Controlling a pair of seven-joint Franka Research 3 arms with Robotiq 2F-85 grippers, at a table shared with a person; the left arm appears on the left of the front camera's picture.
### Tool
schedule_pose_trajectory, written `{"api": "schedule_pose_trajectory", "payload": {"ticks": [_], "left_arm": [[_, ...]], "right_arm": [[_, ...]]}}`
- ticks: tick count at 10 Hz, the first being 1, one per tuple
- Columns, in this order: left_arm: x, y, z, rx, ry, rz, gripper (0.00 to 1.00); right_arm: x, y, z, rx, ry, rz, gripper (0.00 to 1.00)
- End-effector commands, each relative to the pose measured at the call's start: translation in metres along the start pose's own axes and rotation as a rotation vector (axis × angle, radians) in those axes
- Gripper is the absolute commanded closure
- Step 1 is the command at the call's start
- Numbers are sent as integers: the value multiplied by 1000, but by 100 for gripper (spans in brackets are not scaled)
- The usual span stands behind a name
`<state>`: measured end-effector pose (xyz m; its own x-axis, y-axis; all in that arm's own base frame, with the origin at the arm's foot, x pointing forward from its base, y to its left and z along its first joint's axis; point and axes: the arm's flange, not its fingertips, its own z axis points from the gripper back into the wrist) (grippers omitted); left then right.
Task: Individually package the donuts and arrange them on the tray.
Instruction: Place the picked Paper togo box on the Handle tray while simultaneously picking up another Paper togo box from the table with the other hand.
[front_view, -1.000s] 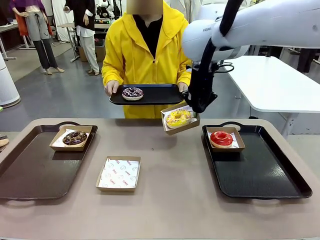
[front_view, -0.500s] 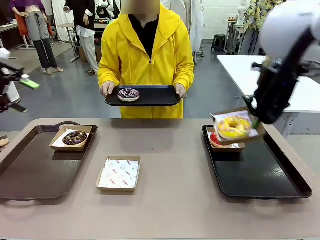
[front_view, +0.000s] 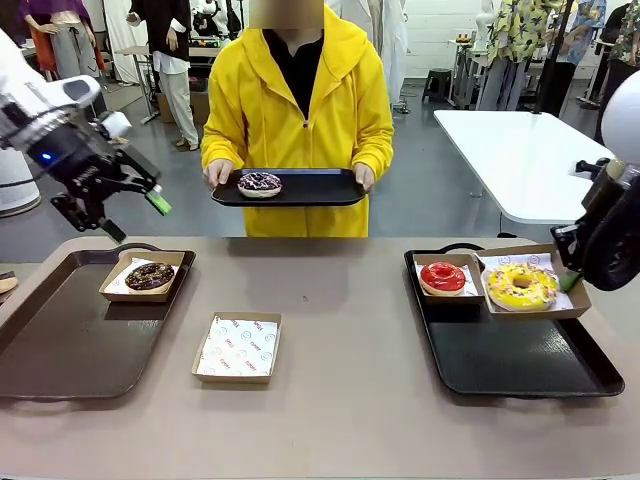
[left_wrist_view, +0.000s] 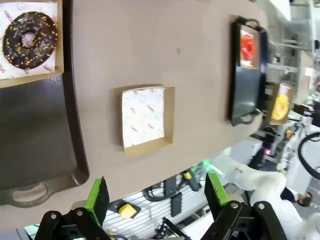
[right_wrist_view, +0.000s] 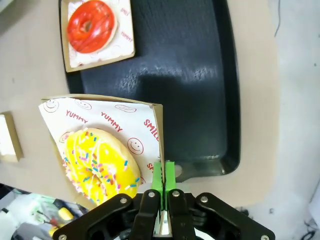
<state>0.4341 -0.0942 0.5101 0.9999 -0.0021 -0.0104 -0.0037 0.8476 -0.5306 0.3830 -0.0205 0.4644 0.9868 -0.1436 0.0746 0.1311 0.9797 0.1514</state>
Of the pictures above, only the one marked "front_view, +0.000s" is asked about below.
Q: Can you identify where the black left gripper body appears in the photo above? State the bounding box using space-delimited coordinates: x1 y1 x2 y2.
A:
25 119 129 211

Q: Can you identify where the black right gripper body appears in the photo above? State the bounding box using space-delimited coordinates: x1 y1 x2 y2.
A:
574 172 640 292

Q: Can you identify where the brown paper food box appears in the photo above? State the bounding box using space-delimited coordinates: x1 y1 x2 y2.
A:
412 253 487 306
98 249 186 305
472 244 593 321
191 313 284 385

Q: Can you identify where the white smiley print paper liner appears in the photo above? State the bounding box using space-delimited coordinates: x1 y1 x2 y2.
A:
415 258 482 299
110 256 180 294
196 315 279 376
480 252 574 311

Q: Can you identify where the chocolate sprinkled donut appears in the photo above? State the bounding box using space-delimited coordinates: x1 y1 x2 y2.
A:
124 261 176 294

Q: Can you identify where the yellow sprinkled donut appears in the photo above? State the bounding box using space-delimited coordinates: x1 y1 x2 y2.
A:
482 263 560 312

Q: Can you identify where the purple sprinkled donut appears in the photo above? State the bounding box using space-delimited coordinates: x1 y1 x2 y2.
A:
236 171 284 200

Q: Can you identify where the red glazed donut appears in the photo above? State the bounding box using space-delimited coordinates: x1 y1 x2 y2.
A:
419 261 468 297

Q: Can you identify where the black handleless serving tray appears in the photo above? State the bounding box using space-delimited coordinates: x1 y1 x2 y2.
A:
209 168 374 209

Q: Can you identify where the person's right forearm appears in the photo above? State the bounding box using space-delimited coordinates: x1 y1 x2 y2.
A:
200 119 246 169

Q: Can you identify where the person's left forearm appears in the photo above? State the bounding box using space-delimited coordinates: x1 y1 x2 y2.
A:
349 127 395 176

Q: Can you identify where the person's right hand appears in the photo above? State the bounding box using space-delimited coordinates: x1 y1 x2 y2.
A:
202 159 235 189

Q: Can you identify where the person's left hand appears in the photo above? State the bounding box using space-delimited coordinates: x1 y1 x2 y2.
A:
352 163 376 194

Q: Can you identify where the cardboard box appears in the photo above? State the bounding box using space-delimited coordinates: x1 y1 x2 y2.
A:
157 89 210 126

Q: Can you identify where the mannequin in black top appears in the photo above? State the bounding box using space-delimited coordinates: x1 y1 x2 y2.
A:
127 0 201 151

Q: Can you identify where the mannequin in purple orange outfit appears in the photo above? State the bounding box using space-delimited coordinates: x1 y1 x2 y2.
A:
17 0 109 81

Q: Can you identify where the wooden background table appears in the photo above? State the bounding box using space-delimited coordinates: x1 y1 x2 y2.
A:
114 44 161 126

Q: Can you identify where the white folding table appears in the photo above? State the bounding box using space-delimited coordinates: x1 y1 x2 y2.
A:
433 108 619 225

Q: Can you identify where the black pole stand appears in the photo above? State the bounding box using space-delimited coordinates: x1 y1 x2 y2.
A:
532 0 574 116

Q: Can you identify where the person in yellow hoodie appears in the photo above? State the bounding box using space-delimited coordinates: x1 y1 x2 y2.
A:
199 0 396 239

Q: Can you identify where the mannequin in dark floral shirt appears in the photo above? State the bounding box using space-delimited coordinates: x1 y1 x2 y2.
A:
594 0 640 144

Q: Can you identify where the mannequin in blue floral shirt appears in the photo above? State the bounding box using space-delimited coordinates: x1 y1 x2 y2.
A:
549 0 609 116

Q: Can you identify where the mannequin in yellow floral shirt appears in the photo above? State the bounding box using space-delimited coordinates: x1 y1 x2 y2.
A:
474 0 556 112

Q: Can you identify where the dark plastic stool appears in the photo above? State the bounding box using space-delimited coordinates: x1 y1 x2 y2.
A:
421 68 454 105

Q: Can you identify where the mannequin in white coat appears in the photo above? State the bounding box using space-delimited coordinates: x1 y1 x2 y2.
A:
339 0 411 114

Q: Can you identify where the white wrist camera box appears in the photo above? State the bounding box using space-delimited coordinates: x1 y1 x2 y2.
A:
97 110 133 140

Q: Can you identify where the white round pedestal base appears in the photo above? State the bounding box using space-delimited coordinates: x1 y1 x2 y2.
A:
0 144 42 217

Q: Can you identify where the black tray with handles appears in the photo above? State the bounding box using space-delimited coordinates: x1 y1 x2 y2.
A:
403 243 626 400

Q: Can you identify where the brown tray with handles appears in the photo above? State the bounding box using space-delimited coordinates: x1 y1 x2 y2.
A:
0 243 197 401

